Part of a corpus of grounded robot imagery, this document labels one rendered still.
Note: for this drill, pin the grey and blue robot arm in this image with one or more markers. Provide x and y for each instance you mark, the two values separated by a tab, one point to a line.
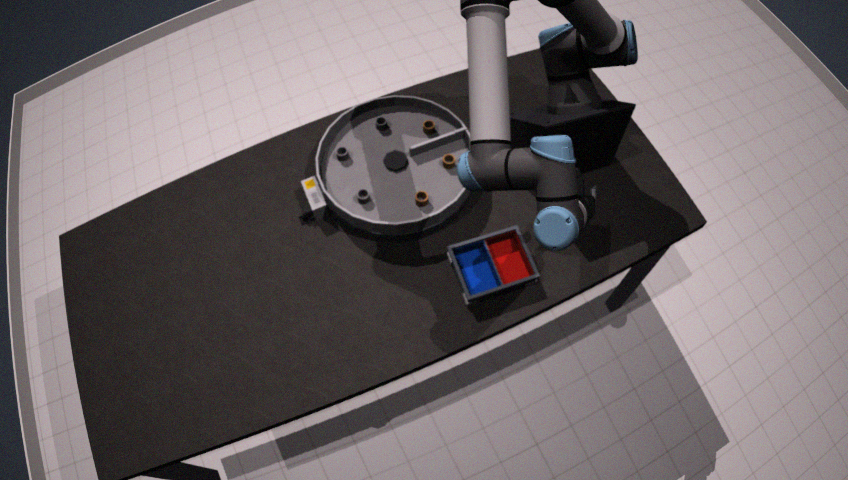
548	166

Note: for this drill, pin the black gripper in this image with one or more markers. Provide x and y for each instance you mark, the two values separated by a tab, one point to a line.
586	202

